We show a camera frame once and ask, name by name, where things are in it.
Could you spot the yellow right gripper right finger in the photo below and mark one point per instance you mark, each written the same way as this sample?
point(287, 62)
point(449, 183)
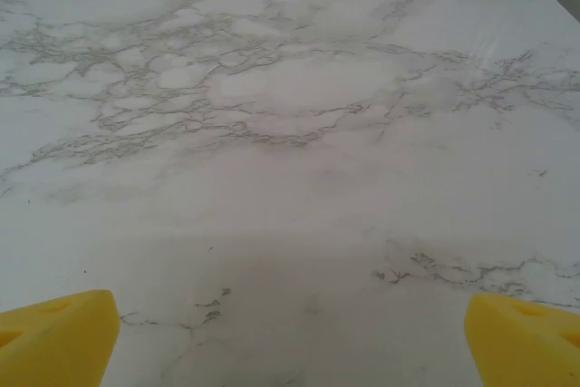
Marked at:
point(525, 346)

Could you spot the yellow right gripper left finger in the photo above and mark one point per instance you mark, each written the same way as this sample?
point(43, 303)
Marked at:
point(59, 341)

